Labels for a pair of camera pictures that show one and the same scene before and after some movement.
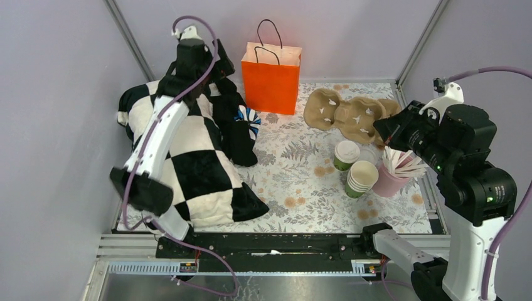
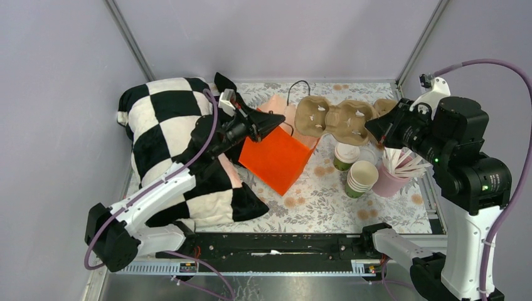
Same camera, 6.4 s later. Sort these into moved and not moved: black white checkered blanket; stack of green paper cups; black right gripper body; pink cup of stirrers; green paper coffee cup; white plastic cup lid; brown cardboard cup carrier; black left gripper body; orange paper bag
Moved: black left gripper body; orange paper bag; brown cardboard cup carrier
Not moved: green paper coffee cup; black right gripper body; stack of green paper cups; white plastic cup lid; black white checkered blanket; pink cup of stirrers
